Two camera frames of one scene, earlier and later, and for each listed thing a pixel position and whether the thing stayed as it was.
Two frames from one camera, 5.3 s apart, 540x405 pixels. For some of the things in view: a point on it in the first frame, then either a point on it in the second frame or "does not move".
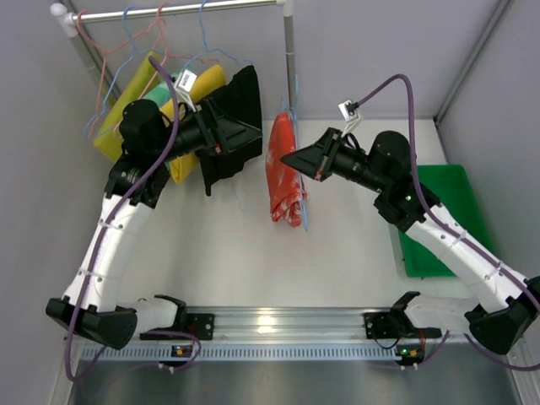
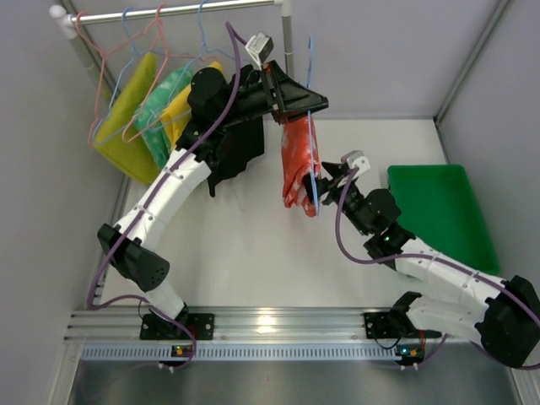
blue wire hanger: x=304 y=206 -> x=311 y=134
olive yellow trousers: x=107 y=140 does not move
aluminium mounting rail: x=289 y=324 does not move
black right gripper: x=327 y=153 -> x=335 y=188
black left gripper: x=213 y=132 -> x=275 y=93
